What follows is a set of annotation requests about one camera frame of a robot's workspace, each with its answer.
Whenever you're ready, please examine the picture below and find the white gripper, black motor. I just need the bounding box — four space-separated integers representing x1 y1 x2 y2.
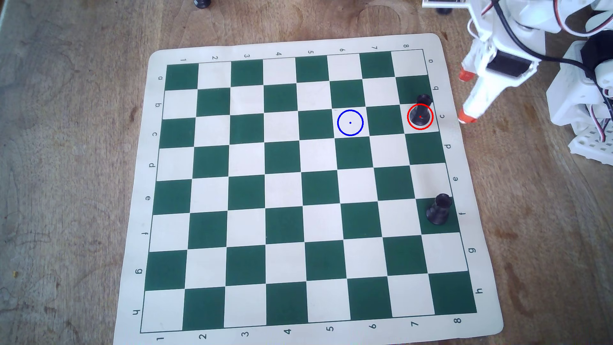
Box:
458 23 545 124

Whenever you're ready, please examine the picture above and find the black chess rook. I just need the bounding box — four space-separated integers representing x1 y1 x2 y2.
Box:
426 193 454 226
415 94 435 127

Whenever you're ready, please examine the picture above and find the green and white chess mat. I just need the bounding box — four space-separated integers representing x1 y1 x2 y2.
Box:
113 33 504 345

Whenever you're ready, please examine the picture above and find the gripper camera board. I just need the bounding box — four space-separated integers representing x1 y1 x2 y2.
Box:
422 0 468 15

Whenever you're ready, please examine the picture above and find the red white black servo wire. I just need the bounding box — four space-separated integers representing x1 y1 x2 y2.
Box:
553 0 593 35
591 103 613 142

